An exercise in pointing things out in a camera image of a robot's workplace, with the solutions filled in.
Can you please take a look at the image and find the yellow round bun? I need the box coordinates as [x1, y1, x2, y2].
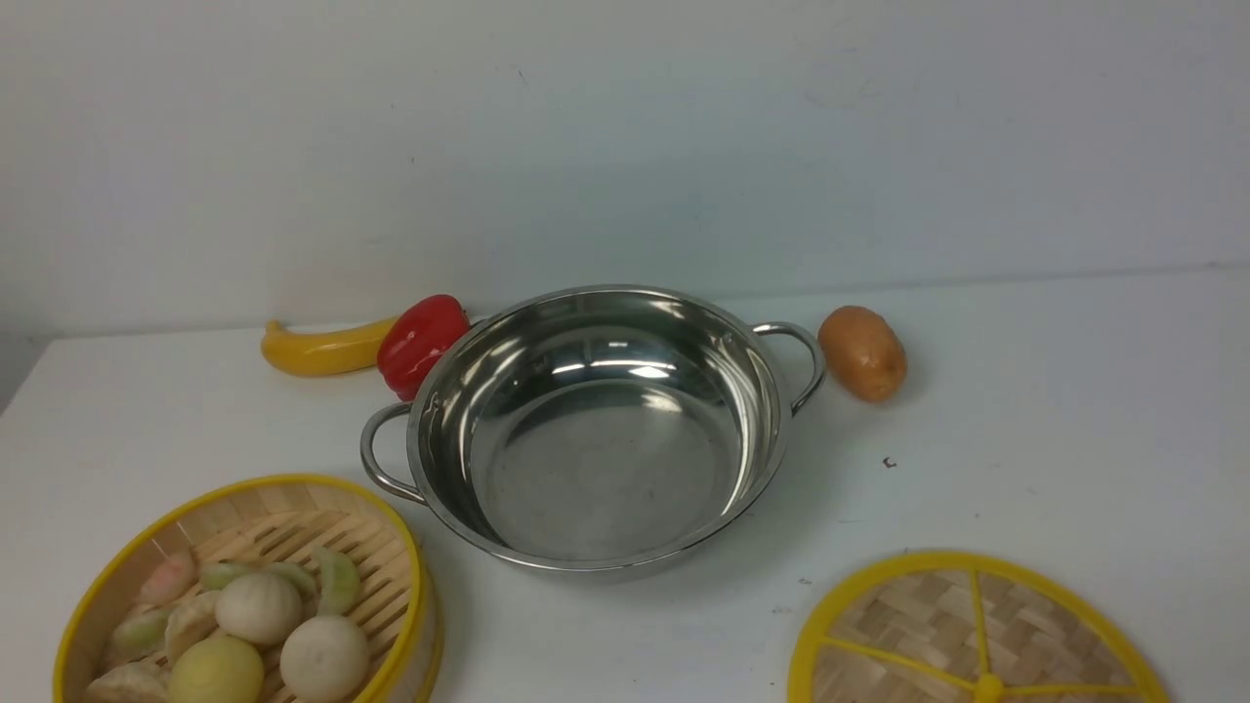
[168, 635, 265, 702]

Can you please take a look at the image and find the yellow toy banana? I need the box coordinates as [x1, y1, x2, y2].
[260, 316, 398, 378]

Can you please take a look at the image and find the yellow rimmed woven steamer lid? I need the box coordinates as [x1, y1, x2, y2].
[786, 550, 1170, 702]

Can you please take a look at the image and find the white round bun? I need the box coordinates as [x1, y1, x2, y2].
[215, 570, 303, 648]
[278, 615, 370, 702]

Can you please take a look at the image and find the pale dumpling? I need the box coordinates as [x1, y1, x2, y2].
[164, 590, 223, 665]

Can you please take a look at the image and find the brown toy potato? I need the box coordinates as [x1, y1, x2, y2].
[818, 306, 909, 404]

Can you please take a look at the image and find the yellow rimmed bamboo steamer basket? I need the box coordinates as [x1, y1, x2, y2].
[51, 475, 443, 702]

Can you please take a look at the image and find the pink dumpling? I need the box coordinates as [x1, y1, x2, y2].
[138, 550, 199, 608]

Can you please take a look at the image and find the stainless steel two-handled pot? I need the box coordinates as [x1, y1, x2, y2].
[358, 284, 826, 574]

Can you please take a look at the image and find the red toy bell pepper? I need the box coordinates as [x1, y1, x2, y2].
[376, 294, 473, 403]

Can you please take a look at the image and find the green dumpling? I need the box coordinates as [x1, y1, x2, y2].
[105, 608, 173, 665]
[313, 545, 361, 617]

